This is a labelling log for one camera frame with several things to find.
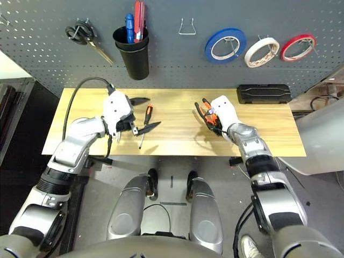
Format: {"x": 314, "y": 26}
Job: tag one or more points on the blue tape roll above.
{"x": 208, "y": 49}

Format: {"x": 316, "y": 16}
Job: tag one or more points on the large light grey panel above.
{"x": 319, "y": 139}

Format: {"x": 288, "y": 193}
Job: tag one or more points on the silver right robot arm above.
{"x": 250, "y": 145}

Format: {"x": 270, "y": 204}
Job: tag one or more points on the white person's shoe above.
{"x": 248, "y": 246}

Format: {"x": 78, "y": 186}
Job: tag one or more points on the orange black pliers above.
{"x": 211, "y": 119}

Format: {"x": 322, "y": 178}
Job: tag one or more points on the silver right robot leg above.
{"x": 205, "y": 209}

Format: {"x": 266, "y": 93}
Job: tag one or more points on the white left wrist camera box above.
{"x": 117, "y": 104}

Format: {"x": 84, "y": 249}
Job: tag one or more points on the black plastic cup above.
{"x": 137, "y": 64}

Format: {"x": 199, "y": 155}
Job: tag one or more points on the black tool case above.
{"x": 263, "y": 94}

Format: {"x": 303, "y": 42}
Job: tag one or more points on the white tape roll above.
{"x": 247, "y": 56}

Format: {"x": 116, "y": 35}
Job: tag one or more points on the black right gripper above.
{"x": 217, "y": 129}

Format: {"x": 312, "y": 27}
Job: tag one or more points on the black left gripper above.
{"x": 126, "y": 125}

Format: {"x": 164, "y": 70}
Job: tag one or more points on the black cabinet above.
{"x": 16, "y": 134}

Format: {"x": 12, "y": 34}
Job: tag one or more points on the black table foot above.
{"x": 103, "y": 160}
{"x": 235, "y": 160}

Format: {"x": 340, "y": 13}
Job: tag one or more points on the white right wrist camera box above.
{"x": 224, "y": 107}

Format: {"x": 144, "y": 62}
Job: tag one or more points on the red tape roll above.
{"x": 282, "y": 52}

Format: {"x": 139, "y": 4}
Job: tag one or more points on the silver left robot leg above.
{"x": 126, "y": 209}

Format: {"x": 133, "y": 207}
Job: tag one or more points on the black orange screwdriver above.
{"x": 148, "y": 113}

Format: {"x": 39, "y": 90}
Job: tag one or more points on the silver robot leg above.
{"x": 126, "y": 209}
{"x": 205, "y": 209}

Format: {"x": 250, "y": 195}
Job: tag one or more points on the grey robot torso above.
{"x": 139, "y": 247}

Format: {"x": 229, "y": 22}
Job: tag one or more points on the dark grey pegboard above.
{"x": 174, "y": 67}

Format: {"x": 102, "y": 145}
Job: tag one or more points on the silver pegboard hook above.
{"x": 87, "y": 20}
{"x": 306, "y": 41}
{"x": 4, "y": 21}
{"x": 229, "y": 40}
{"x": 260, "y": 37}

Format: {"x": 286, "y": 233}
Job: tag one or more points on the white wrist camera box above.
{"x": 117, "y": 104}
{"x": 224, "y": 107}

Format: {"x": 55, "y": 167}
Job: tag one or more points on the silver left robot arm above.
{"x": 75, "y": 145}

